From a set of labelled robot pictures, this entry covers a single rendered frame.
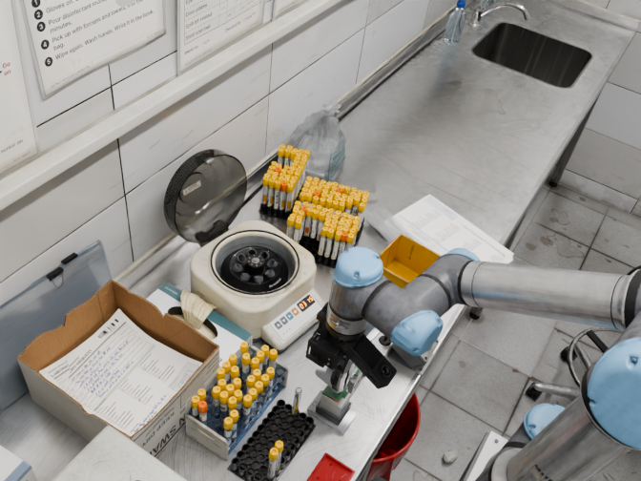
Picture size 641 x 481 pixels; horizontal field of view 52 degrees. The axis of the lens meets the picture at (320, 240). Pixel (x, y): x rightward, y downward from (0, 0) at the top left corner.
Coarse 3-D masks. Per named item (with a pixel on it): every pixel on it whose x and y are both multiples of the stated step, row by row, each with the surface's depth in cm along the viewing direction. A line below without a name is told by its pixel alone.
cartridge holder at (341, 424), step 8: (320, 392) 136; (312, 408) 133; (320, 408) 131; (352, 408) 134; (320, 416) 132; (328, 416) 131; (336, 416) 130; (344, 416) 133; (352, 416) 133; (328, 424) 132; (336, 424) 131; (344, 424) 132; (344, 432) 131
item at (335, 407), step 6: (324, 396) 128; (348, 396) 130; (324, 402) 130; (330, 402) 128; (336, 402) 128; (342, 402) 129; (348, 402) 132; (324, 408) 131; (330, 408) 130; (336, 408) 129; (342, 408) 130; (336, 414) 130
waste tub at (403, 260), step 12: (396, 240) 160; (408, 240) 161; (384, 252) 157; (396, 252) 165; (408, 252) 163; (420, 252) 160; (432, 252) 158; (384, 264) 162; (396, 264) 166; (408, 264) 165; (420, 264) 163; (384, 276) 153; (396, 276) 151; (408, 276) 164
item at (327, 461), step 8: (328, 456) 127; (320, 464) 126; (328, 464) 126; (336, 464) 126; (312, 472) 124; (320, 472) 125; (328, 472) 125; (336, 472) 125; (344, 472) 125; (352, 472) 125; (312, 480) 124; (320, 480) 124; (328, 480) 124; (336, 480) 124; (344, 480) 124
